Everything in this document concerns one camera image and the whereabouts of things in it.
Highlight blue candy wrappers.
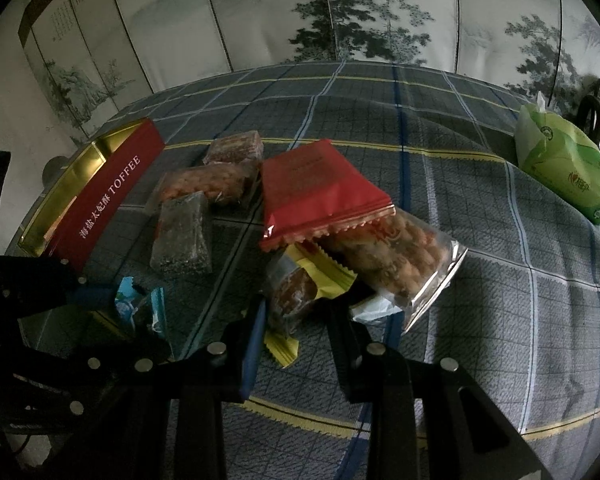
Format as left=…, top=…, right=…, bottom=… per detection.
left=114, top=276, right=166, bottom=337

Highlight dark sesame bar packet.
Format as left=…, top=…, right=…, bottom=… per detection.
left=150, top=192, right=212, bottom=278

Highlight clear bag fried snacks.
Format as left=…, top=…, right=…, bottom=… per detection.
left=320, top=209, right=468, bottom=334

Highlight yellow snack packet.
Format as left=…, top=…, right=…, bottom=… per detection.
left=264, top=240, right=358, bottom=368

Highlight clear long cookie packet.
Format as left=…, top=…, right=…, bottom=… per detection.
left=145, top=162, right=260, bottom=216

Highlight red snack packet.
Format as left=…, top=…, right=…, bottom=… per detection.
left=260, top=139, right=396, bottom=252

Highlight clear brown cake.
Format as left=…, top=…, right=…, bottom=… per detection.
left=204, top=130, right=264, bottom=165

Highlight plaid blue grey tablecloth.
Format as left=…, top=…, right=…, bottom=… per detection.
left=85, top=62, right=600, bottom=479

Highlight red gold toffee tin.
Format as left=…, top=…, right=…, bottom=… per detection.
left=18, top=117, right=164, bottom=269

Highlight round stone millstone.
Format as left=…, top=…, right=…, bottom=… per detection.
left=42, top=156, right=69, bottom=192

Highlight green tissue pack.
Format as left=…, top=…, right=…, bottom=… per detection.
left=514, top=93, right=600, bottom=226

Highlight painted folding screen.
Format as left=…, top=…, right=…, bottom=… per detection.
left=18, top=0, right=600, bottom=140

